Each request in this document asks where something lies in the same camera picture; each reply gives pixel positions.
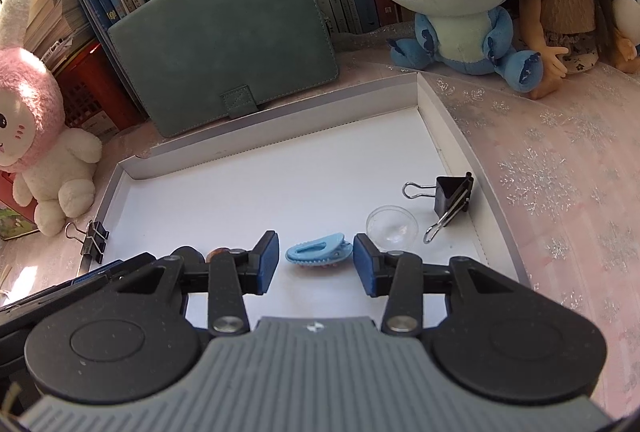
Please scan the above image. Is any stack of flat books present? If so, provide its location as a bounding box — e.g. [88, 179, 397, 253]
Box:
[20, 0, 96, 72]

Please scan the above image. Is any white cardboard box tray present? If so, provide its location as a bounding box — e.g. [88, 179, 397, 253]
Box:
[90, 72, 530, 328]

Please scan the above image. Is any pink triangular house toy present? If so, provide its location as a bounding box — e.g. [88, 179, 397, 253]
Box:
[0, 172, 39, 241]

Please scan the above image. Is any green suede case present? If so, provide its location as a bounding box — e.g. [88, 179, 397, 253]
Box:
[107, 0, 340, 139]

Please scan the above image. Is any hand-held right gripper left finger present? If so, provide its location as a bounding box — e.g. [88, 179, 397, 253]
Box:
[116, 230, 280, 337]

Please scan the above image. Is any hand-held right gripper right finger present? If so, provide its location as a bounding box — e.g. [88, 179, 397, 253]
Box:
[353, 233, 533, 337]

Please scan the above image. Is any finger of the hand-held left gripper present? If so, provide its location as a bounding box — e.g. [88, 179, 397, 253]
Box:
[70, 253, 157, 287]
[0, 276, 128, 313]

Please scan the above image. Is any pink bunny plush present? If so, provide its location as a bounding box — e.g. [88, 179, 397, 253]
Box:
[0, 0, 104, 237]

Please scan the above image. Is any large black binder clip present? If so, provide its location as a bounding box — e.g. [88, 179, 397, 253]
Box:
[403, 172, 475, 245]

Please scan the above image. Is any blue hair clip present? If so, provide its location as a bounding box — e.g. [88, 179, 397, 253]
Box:
[286, 232, 351, 269]

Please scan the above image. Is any clear plastic dome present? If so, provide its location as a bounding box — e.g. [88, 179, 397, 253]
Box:
[366, 204, 419, 249]

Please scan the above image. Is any red plastic crate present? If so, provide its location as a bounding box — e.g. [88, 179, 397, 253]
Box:
[54, 39, 147, 139]

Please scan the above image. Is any small black binder clip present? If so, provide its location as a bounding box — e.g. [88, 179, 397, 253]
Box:
[65, 220, 110, 264]

